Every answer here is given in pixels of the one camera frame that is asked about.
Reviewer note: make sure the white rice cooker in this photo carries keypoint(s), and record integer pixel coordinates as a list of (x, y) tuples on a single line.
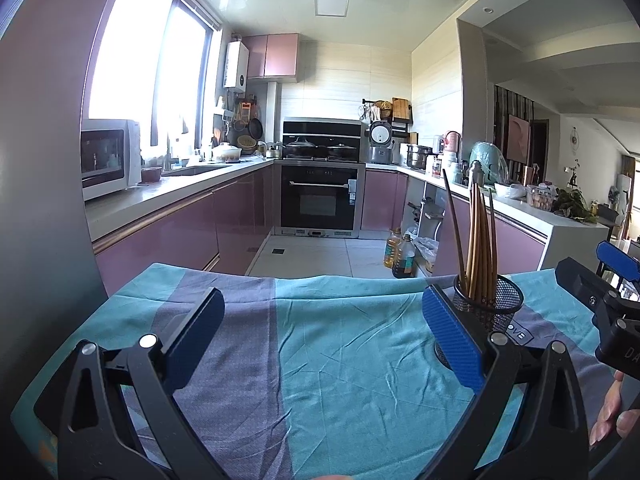
[(381, 142)]

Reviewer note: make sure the clear plastic bag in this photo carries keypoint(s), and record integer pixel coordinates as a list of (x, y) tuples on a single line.
[(426, 252)]

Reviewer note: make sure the kitchen window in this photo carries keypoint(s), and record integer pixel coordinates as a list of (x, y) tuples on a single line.
[(130, 60)]

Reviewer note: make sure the pink wall cabinet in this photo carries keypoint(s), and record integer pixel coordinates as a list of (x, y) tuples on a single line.
[(272, 57)]

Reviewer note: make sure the white countertop appliance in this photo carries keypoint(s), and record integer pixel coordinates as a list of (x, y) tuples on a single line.
[(107, 157)]

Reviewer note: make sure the dark cooking oil bottle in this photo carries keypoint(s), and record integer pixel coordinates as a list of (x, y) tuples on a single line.
[(403, 260)]

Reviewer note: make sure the black lidded wok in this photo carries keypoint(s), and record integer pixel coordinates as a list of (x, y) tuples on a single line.
[(342, 151), (300, 148)]

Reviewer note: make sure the black mesh utensil holder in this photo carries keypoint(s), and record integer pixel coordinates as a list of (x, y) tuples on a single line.
[(500, 305)]

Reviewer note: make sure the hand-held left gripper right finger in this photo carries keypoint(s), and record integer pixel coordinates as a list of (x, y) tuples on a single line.
[(452, 340)]

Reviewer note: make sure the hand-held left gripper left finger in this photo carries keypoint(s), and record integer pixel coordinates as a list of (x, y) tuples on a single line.
[(197, 340)]

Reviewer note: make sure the clear food container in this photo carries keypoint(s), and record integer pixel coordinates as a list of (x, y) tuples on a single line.
[(540, 197)]

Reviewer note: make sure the black range hood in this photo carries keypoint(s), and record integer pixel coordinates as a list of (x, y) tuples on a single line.
[(322, 127)]

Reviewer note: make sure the wooden cutting board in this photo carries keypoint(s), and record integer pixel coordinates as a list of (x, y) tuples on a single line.
[(400, 107)]

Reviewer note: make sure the white wall water heater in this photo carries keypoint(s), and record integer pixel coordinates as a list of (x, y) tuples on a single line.
[(236, 65)]

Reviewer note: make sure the stainless steel pot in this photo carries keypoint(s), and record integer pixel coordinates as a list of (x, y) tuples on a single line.
[(419, 156)]

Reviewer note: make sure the teal and purple tablecloth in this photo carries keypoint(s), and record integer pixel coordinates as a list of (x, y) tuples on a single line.
[(325, 360)]

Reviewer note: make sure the bunch of wooden chopsticks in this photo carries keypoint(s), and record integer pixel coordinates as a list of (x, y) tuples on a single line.
[(480, 240)]

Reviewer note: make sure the pink kettle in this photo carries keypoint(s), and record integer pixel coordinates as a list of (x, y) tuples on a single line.
[(451, 141)]

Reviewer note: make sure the black wall shelf rack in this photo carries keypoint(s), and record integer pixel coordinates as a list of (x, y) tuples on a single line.
[(400, 122)]

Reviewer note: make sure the hanging black pan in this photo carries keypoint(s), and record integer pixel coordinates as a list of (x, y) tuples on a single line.
[(256, 128)]

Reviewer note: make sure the white casserole pot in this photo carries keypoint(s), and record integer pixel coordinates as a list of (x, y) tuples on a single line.
[(226, 153)]

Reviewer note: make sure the dark red bowl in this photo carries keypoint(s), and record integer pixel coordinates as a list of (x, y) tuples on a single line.
[(151, 175)]

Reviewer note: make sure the pink wall painting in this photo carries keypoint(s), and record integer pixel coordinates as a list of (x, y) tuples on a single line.
[(519, 137)]

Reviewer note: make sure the green potted plant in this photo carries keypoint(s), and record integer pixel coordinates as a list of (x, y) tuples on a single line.
[(575, 205)]

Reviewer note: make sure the steel thermos bottle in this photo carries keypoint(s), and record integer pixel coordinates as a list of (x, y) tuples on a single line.
[(475, 175)]

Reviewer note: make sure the black built-in oven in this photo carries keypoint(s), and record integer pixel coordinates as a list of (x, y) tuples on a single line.
[(320, 200)]

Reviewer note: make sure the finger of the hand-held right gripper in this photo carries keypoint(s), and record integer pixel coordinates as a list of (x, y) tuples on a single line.
[(620, 260), (580, 282)]

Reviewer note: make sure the person's right hand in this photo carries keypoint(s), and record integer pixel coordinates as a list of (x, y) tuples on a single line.
[(607, 410)]

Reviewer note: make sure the teal covered fan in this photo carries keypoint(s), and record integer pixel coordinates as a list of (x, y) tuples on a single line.
[(490, 162)]

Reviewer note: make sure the pink kitchen base cabinets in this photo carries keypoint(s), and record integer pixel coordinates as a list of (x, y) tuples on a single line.
[(185, 240), (500, 240)]

